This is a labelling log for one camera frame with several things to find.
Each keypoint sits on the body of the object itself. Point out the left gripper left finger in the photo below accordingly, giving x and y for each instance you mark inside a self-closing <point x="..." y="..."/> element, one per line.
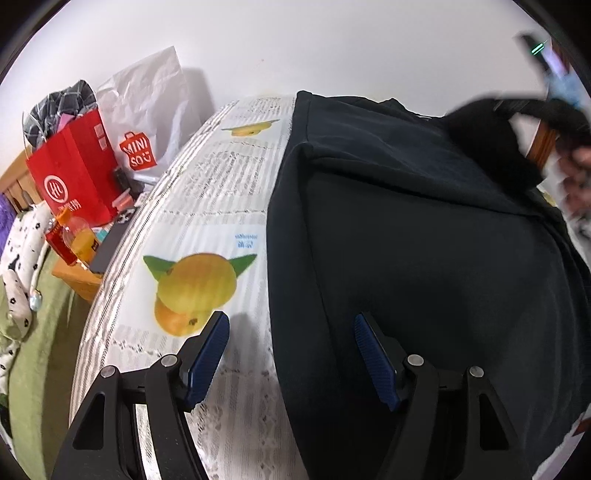
<point x="103" y="442"/>

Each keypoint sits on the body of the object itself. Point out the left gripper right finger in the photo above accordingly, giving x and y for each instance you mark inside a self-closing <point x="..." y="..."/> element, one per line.
<point x="447" y="424"/>

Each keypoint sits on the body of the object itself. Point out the black sweatshirt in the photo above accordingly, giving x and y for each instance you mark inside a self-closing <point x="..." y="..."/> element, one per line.
<point x="445" y="239"/>

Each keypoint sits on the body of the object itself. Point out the person's right hand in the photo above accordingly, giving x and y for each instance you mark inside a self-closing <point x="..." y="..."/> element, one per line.
<point x="575" y="165"/>

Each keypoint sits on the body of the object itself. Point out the green bed sheet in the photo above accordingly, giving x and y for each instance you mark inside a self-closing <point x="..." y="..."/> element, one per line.
<point x="35" y="410"/>

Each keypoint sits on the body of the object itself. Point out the white spotted plush toy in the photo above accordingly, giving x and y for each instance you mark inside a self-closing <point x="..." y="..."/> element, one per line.
<point x="23" y="256"/>

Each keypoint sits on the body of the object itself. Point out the orange drink bottle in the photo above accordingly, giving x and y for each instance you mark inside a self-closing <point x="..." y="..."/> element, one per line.
<point x="78" y="236"/>

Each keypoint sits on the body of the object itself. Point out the fruit print tablecloth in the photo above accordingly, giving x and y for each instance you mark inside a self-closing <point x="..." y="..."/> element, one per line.
<point x="197" y="245"/>

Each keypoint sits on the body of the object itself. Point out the black smartphone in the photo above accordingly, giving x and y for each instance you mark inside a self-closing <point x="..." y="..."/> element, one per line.
<point x="108" y="247"/>

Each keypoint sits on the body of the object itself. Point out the red paper shopping bag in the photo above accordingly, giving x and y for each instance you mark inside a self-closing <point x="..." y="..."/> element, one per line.
<point x="75" y="169"/>

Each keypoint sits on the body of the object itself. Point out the black plaid cloth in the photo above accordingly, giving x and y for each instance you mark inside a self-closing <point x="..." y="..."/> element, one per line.
<point x="55" y="111"/>

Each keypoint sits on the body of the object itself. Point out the white Miniso plastic bag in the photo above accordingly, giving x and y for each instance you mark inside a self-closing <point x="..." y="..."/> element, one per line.
<point x="148" y="114"/>

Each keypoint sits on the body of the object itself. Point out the brown wooden door frame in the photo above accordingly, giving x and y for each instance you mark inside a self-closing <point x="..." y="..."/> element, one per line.
<point x="542" y="146"/>

